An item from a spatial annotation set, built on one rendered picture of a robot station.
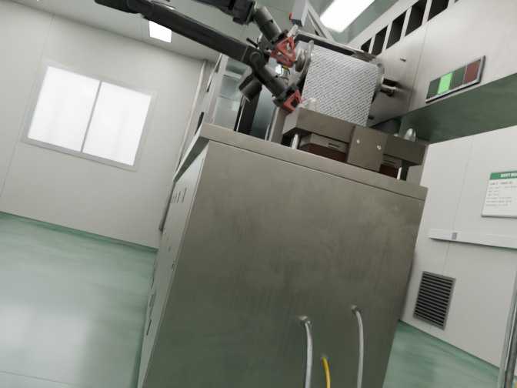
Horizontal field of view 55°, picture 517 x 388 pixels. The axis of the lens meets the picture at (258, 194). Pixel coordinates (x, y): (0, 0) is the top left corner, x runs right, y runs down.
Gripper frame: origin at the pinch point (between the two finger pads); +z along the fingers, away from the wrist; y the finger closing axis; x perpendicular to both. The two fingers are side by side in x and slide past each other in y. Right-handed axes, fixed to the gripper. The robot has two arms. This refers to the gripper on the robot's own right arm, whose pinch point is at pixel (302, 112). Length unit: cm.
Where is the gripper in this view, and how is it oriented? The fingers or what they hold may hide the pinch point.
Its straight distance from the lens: 163.1
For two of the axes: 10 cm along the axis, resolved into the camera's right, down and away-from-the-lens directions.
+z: 7.0, 7.1, 1.2
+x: 6.9, -7.1, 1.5
